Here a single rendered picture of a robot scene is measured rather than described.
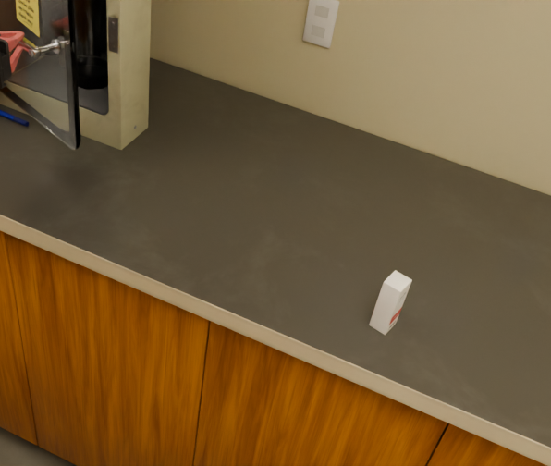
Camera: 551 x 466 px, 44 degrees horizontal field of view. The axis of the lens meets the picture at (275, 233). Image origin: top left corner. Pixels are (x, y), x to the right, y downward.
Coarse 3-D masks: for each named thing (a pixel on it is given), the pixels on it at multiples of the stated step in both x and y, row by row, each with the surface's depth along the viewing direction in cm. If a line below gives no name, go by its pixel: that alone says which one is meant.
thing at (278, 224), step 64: (0, 128) 148; (192, 128) 158; (256, 128) 162; (320, 128) 166; (0, 192) 132; (64, 192) 134; (128, 192) 137; (192, 192) 140; (256, 192) 143; (320, 192) 146; (384, 192) 149; (448, 192) 153; (512, 192) 156; (64, 256) 126; (128, 256) 124; (192, 256) 126; (256, 256) 128; (320, 256) 131; (384, 256) 133; (448, 256) 136; (512, 256) 139; (256, 320) 116; (320, 320) 118; (448, 320) 123; (512, 320) 125; (384, 384) 112; (448, 384) 112; (512, 384) 114; (512, 448) 108
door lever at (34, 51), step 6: (12, 30) 125; (12, 36) 124; (18, 42) 123; (24, 42) 122; (30, 42) 123; (54, 42) 124; (24, 48) 123; (30, 48) 121; (36, 48) 121; (42, 48) 122; (48, 48) 123; (54, 48) 124; (30, 54) 122; (36, 54) 121
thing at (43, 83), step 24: (0, 0) 132; (48, 0) 120; (0, 24) 136; (48, 24) 123; (72, 24) 119; (72, 48) 122; (24, 72) 137; (48, 72) 131; (72, 72) 125; (24, 96) 142; (48, 96) 135; (72, 96) 128; (48, 120) 139; (72, 120) 132; (72, 144) 136
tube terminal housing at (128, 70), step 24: (120, 0) 126; (144, 0) 134; (120, 24) 129; (144, 24) 137; (120, 48) 132; (144, 48) 141; (120, 72) 135; (144, 72) 145; (0, 96) 153; (120, 96) 139; (144, 96) 148; (96, 120) 145; (120, 120) 143; (144, 120) 153; (120, 144) 146
